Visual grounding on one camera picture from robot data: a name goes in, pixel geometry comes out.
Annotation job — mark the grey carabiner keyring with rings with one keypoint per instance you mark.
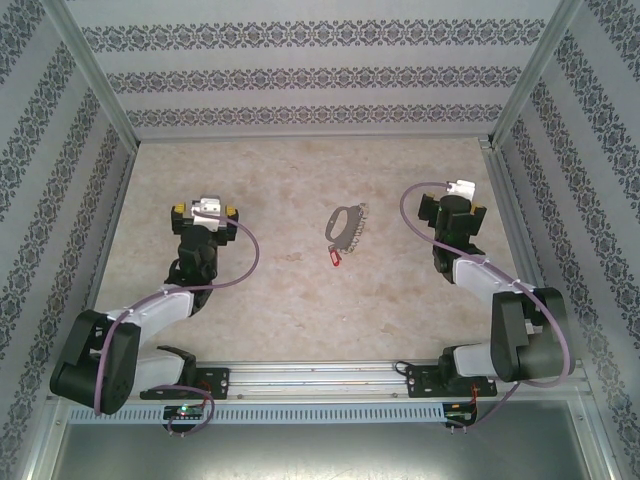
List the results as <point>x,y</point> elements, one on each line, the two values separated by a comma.
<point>329,227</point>

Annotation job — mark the red capped key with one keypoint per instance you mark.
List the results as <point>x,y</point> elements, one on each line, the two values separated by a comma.
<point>334,257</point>

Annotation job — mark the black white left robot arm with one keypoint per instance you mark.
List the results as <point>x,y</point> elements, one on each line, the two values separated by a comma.
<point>80,360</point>

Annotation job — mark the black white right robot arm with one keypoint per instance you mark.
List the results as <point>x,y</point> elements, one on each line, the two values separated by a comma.
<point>530,350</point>

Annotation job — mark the grey sheet metal panel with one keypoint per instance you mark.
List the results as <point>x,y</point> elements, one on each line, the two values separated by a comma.
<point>320,455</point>

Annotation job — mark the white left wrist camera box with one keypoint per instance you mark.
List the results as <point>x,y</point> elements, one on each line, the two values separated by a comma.
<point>207,210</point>

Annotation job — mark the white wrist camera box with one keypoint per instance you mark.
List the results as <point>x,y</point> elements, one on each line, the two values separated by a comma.
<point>207,210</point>
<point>462,189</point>

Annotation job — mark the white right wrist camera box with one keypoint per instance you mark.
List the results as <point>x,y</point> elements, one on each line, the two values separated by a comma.
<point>462,189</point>

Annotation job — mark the aluminium table side rail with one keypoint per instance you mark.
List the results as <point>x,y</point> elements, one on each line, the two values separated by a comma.
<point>509,200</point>

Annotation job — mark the aluminium table end rail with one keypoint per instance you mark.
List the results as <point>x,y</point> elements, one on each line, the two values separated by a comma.
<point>300,138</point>

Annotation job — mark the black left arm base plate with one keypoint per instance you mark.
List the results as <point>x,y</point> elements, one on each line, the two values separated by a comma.
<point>217,382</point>

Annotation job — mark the aluminium frame post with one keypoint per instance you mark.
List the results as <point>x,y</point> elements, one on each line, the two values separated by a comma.
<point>534,70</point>
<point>91,70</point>

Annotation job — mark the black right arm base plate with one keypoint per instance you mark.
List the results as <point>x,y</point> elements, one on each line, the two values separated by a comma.
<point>420,382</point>

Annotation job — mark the aluminium mounting rail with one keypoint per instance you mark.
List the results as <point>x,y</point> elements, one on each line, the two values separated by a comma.
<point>320,380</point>

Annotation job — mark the aluminium lower frame bar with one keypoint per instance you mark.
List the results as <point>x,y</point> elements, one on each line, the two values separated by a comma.
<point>40,445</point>
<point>597,445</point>

